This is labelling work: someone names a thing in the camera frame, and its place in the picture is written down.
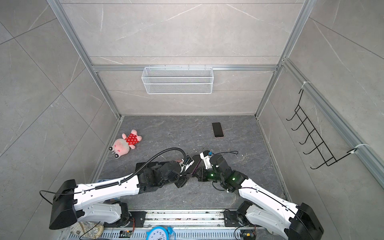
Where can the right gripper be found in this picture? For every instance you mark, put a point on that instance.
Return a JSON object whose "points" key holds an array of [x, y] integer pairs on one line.
{"points": [[202, 177]]}

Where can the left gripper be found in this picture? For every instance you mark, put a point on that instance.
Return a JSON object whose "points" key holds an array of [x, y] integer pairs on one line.
{"points": [[184, 180]]}

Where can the phone with pink edge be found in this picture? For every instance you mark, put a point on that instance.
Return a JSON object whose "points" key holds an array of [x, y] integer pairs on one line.
{"points": [[217, 130]]}

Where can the black phone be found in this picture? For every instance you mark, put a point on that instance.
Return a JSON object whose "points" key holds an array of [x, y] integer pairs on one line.
{"points": [[193, 164]]}

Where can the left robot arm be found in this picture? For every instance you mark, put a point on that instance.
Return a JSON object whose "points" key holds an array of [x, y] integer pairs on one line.
{"points": [[74, 202]]}

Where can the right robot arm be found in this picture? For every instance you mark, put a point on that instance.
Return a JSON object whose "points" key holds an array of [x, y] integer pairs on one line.
{"points": [[262, 208]]}

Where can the blue alarm clock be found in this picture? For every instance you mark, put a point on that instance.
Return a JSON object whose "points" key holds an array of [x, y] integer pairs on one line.
{"points": [[160, 233]]}

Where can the pink pig plush toy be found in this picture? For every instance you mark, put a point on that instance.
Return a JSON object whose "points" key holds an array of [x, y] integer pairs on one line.
{"points": [[126, 143]]}

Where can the wet wipes pack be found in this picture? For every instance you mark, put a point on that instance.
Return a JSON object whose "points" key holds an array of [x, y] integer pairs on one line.
{"points": [[103, 180]]}

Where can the crumpled patterned cloth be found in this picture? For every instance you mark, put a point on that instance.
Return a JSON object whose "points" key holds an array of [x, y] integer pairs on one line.
{"points": [[87, 230]]}

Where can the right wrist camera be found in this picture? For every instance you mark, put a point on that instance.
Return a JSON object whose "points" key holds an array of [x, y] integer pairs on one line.
{"points": [[205, 157]]}

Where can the aluminium mounting rail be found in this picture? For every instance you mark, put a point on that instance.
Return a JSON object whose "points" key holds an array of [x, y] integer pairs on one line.
{"points": [[186, 219]]}

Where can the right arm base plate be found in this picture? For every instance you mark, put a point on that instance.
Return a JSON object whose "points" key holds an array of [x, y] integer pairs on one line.
{"points": [[234, 219]]}

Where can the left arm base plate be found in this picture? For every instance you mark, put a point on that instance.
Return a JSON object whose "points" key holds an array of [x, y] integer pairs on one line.
{"points": [[134, 219]]}

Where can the black wire hook rack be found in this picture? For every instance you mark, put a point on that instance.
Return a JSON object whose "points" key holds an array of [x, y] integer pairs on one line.
{"points": [[314, 136]]}

